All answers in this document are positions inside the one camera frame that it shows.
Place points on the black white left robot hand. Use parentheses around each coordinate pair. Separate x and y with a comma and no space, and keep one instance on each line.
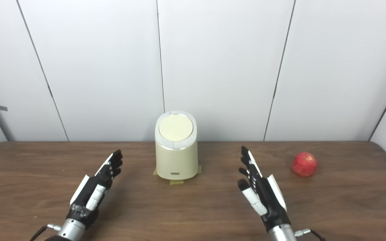
(90,195)

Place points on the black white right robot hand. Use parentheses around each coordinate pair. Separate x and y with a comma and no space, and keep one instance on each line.
(266,197)

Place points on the red apple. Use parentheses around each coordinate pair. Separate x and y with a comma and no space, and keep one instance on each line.
(304,164)

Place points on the cream round bin lid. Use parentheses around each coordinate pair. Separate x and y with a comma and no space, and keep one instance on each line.
(176,127)

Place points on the cream-colored round bin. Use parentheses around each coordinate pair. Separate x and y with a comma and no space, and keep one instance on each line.
(176,162)

